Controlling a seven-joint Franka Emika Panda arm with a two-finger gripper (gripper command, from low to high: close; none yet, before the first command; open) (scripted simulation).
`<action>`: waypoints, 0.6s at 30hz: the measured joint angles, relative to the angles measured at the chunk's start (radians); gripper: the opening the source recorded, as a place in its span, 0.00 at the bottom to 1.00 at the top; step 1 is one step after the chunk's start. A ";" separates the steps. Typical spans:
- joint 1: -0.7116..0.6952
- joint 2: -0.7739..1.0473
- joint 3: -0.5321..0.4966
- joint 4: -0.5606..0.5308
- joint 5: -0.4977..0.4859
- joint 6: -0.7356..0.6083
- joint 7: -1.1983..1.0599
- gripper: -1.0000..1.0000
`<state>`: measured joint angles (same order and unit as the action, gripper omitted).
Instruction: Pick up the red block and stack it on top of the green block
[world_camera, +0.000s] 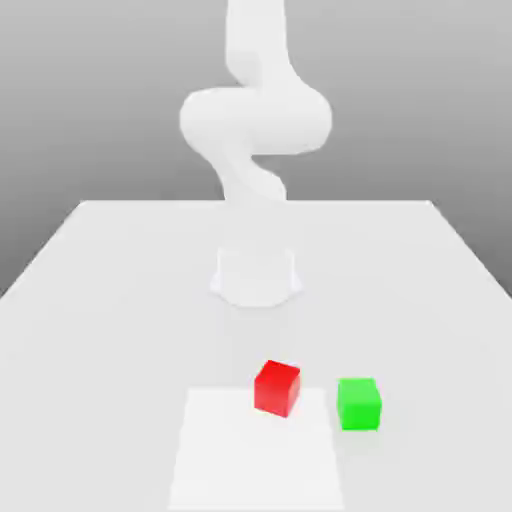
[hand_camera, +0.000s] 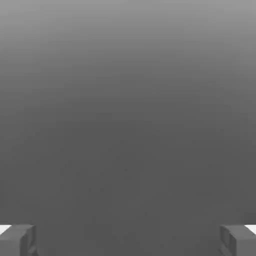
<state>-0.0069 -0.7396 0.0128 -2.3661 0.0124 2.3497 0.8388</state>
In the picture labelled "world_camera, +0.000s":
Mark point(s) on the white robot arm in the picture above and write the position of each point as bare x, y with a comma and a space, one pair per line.
256, 120

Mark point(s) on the small green cube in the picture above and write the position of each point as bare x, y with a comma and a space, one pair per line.
358, 404

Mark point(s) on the small red cube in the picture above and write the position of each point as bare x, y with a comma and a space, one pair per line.
276, 390

